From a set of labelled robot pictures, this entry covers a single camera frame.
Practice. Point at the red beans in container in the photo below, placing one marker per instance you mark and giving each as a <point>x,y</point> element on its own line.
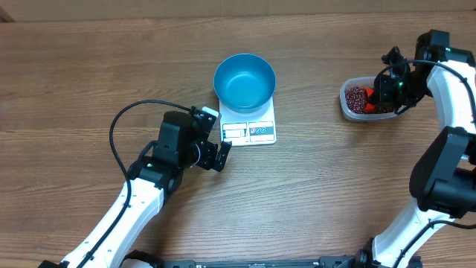
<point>356,99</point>

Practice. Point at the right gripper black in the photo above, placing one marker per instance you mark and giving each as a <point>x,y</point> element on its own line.
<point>381,95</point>

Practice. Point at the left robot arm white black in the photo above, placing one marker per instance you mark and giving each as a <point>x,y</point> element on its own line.
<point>156,174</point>

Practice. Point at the orange scoop blue handle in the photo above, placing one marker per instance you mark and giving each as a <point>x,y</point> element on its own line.
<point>369,107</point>

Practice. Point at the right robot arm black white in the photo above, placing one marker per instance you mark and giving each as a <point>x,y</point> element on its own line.
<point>441,191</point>

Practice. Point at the clear plastic container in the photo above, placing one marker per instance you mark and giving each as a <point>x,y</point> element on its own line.
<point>379,114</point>

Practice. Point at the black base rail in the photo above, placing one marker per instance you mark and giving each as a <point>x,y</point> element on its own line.
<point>260,264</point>

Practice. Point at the white digital kitchen scale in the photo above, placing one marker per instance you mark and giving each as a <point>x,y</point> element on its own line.
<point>248,129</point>

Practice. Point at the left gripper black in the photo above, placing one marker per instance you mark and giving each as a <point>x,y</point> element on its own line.
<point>207,161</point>

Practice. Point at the teal blue bowl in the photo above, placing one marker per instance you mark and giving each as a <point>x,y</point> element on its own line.
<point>244,82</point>

